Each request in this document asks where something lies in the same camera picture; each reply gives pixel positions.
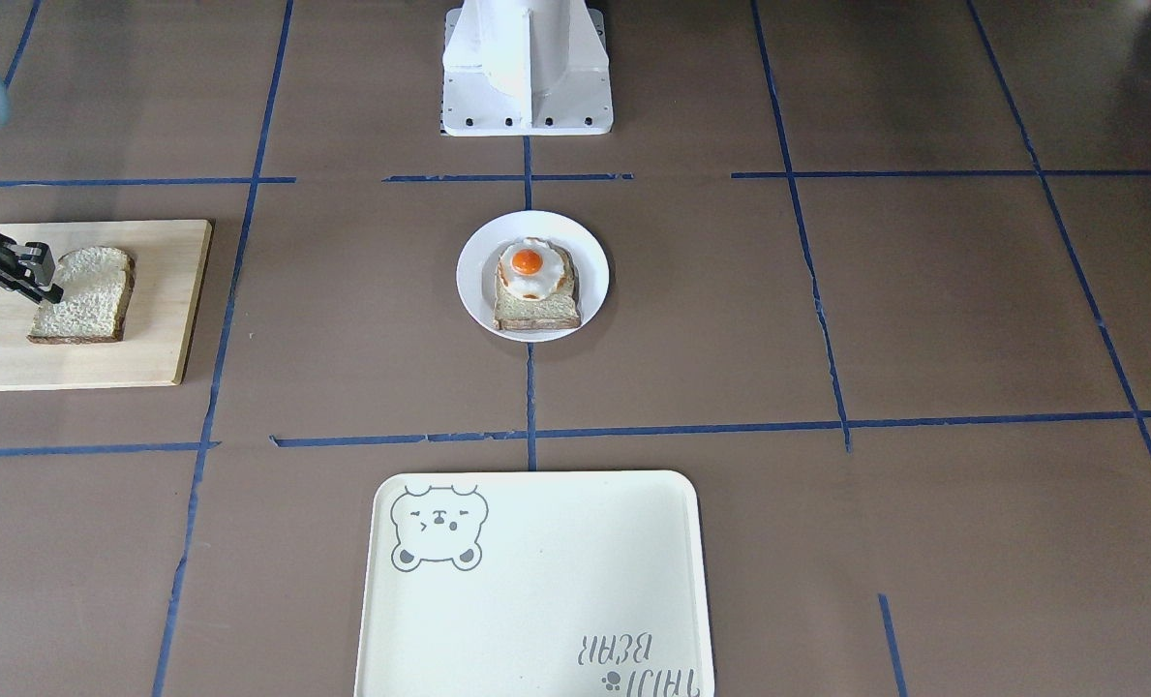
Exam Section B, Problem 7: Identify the bread slice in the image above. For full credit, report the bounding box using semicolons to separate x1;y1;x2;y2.
491;270;584;331
26;246;136;345

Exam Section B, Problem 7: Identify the white round plate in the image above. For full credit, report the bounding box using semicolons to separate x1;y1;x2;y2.
456;210;611;343

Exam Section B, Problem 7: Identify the wooden cutting board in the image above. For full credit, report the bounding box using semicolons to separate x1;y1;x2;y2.
0;220;212;391

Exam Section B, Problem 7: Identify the fried egg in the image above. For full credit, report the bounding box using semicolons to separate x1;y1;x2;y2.
497;237;567;301

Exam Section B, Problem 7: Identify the cream bear tray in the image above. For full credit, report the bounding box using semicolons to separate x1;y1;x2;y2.
353;470;716;696

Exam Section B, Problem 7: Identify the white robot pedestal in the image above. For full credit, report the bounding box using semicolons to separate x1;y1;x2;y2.
440;1;615;137

